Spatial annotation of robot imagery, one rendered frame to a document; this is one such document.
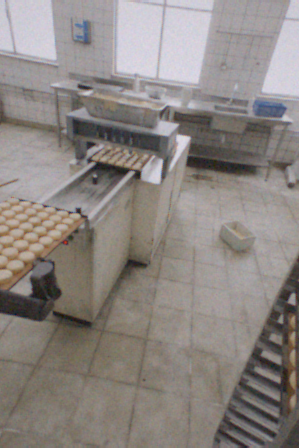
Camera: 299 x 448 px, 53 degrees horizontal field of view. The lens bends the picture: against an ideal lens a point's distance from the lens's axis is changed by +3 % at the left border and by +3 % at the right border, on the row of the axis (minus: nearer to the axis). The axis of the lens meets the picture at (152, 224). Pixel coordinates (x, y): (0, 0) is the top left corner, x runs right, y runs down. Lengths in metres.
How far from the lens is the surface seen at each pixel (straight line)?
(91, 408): 1.90
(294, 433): 0.64
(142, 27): 5.31
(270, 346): 1.17
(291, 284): 0.99
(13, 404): 1.97
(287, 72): 5.40
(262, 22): 5.20
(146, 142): 2.10
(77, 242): 1.62
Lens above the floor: 1.71
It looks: 33 degrees down
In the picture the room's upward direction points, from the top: 8 degrees clockwise
